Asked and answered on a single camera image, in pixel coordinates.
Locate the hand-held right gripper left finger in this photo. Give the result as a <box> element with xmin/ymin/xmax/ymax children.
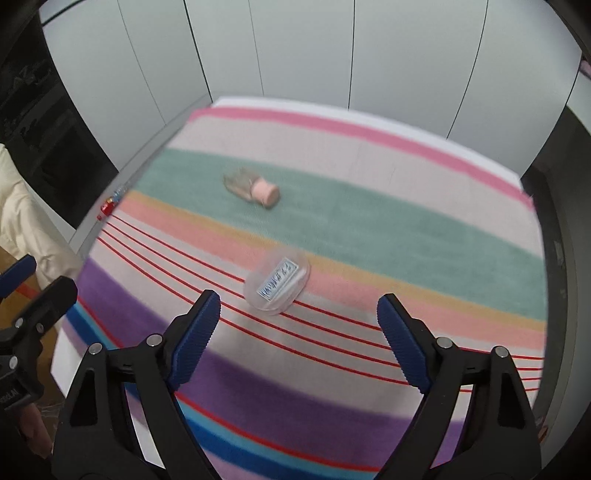
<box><xmin>51</xmin><ymin>289</ymin><xmax>221</xmax><ymax>480</ymax></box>

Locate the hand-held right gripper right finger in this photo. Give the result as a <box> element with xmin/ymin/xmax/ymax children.
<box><xmin>377</xmin><ymin>293</ymin><xmax>542</xmax><ymax>480</ymax></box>

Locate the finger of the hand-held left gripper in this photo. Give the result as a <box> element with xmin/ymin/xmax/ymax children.
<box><xmin>0</xmin><ymin>255</ymin><xmax>37</xmax><ymax>298</ymax></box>
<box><xmin>0</xmin><ymin>276</ymin><xmax>78</xmax><ymax>352</ymax></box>

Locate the brown cardboard box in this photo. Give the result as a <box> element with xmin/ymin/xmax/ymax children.
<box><xmin>9</xmin><ymin>272</ymin><xmax>65</xmax><ymax>407</ymax></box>

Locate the clear oval plastic case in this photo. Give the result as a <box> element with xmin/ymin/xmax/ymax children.
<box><xmin>245</xmin><ymin>247</ymin><xmax>310</xmax><ymax>317</ymax></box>

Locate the person's left hand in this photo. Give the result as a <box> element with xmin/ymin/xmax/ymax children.
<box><xmin>18</xmin><ymin>401</ymin><xmax>52</xmax><ymax>457</ymax></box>

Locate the cream padded armchair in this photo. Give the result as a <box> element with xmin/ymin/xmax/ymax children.
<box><xmin>0</xmin><ymin>143</ymin><xmax>86</xmax><ymax>287</ymax></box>

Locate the red small bottle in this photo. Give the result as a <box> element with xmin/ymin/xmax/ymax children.
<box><xmin>96</xmin><ymin>187</ymin><xmax>127</xmax><ymax>221</ymax></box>

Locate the striped colourful cloth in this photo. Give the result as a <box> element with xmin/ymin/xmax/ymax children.
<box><xmin>62</xmin><ymin>106</ymin><xmax>548</xmax><ymax>474</ymax></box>

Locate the black shelf cabinet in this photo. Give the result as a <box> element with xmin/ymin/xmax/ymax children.
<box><xmin>0</xmin><ymin>18</ymin><xmax>121</xmax><ymax>227</ymax></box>

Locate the small clear glass bottle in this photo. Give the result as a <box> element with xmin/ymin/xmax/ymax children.
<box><xmin>223</xmin><ymin>168</ymin><xmax>281</xmax><ymax>208</ymax></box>

